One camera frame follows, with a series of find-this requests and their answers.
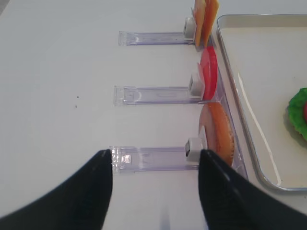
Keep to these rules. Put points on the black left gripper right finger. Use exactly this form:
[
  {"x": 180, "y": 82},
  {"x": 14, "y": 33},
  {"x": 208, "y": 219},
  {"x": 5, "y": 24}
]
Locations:
[{"x": 230, "y": 202}]

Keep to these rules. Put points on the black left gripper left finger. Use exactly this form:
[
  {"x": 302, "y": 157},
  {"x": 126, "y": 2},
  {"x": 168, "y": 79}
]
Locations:
[{"x": 79, "y": 203}]

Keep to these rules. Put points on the green lettuce on tray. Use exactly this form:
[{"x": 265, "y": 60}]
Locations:
[{"x": 295, "y": 112}]

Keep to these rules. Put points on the red tomato slice on tray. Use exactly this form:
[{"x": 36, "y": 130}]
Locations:
[{"x": 305, "y": 111}]

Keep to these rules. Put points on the red tomato slice in holder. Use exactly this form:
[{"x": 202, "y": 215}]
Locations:
[{"x": 209, "y": 71}]

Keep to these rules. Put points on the orange cheese slice outer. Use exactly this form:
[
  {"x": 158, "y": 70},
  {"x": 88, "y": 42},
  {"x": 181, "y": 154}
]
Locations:
[{"x": 199, "y": 15}]

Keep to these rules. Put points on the orange cheese slice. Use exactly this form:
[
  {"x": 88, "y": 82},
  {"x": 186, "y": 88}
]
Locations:
[
  {"x": 211, "y": 10},
  {"x": 199, "y": 15}
]

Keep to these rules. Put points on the orange cheese slice inner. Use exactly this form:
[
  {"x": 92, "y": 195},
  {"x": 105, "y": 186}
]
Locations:
[{"x": 211, "y": 10}]

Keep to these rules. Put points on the bun half in left holder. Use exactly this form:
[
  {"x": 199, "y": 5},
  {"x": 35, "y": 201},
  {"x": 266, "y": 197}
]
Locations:
[{"x": 219, "y": 134}]

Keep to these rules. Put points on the clear left front divider strip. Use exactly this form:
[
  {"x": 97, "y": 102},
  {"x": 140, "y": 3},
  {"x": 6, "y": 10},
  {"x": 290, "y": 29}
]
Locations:
[{"x": 238, "y": 163}]

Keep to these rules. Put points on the white metal tray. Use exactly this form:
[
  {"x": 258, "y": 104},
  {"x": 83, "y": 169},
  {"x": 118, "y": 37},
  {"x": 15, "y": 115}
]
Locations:
[{"x": 266, "y": 58}]

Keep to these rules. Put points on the clear bun pusher rail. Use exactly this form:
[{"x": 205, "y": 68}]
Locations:
[{"x": 133, "y": 159}]

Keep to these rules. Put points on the clear tomato pusher rail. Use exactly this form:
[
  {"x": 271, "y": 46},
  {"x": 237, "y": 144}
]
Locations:
[{"x": 191, "y": 94}]

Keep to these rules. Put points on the clear cheese pusher rail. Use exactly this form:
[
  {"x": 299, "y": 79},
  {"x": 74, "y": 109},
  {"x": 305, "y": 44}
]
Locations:
[{"x": 186, "y": 37}]

